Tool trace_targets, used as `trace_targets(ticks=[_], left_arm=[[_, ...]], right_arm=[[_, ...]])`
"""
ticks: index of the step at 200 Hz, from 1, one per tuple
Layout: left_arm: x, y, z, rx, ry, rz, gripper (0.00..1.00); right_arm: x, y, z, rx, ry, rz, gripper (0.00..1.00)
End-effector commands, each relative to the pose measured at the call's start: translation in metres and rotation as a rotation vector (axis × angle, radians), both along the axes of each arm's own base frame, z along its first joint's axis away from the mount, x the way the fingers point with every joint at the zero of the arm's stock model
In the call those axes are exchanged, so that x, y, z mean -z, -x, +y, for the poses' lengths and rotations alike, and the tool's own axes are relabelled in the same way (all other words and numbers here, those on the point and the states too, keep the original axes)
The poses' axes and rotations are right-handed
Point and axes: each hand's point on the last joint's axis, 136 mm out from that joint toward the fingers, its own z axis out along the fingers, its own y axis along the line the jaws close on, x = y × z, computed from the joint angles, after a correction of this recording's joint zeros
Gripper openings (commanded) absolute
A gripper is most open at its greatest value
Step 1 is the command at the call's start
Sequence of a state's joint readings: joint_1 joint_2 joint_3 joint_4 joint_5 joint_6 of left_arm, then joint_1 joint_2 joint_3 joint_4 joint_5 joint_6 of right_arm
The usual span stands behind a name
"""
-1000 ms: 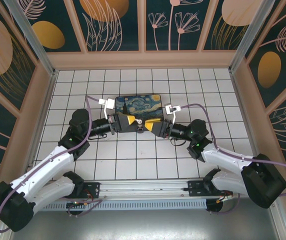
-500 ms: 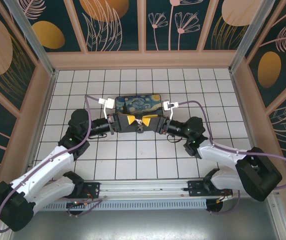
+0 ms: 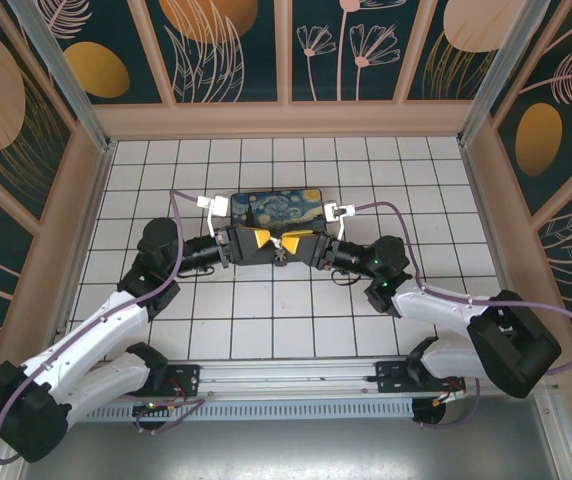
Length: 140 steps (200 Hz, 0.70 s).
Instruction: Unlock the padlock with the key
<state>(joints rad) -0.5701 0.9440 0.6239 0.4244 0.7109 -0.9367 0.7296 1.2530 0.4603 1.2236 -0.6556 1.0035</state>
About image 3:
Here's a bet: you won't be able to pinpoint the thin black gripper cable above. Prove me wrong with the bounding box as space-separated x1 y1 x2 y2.
178 264 216 280
329 269 365 290

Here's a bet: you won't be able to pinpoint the red and yellow base wires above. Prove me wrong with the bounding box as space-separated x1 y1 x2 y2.
164 378 191 402
434 380 467 407

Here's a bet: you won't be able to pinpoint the aluminium side frame rail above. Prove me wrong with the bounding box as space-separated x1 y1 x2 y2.
53 142 117 346

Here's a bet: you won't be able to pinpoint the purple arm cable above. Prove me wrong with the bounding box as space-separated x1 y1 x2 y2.
0 188 208 464
354 201 572 430

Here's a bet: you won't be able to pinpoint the grey metal sheet panel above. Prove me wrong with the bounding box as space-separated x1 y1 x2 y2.
0 397 572 480

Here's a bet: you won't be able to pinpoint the black box with painted lid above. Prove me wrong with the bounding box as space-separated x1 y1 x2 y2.
229 188 326 266

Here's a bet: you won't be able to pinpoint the grey slotted cable duct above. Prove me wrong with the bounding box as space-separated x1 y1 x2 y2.
68 398 415 422

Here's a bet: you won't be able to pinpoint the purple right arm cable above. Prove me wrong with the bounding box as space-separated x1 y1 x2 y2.
354 201 572 430

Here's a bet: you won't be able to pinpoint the aluminium corner post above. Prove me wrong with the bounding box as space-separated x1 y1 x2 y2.
7 0 118 157
457 0 565 147

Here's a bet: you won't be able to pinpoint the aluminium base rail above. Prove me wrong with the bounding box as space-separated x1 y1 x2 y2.
168 357 560 401

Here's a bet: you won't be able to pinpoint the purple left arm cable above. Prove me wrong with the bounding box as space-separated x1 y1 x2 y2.
0 188 208 464

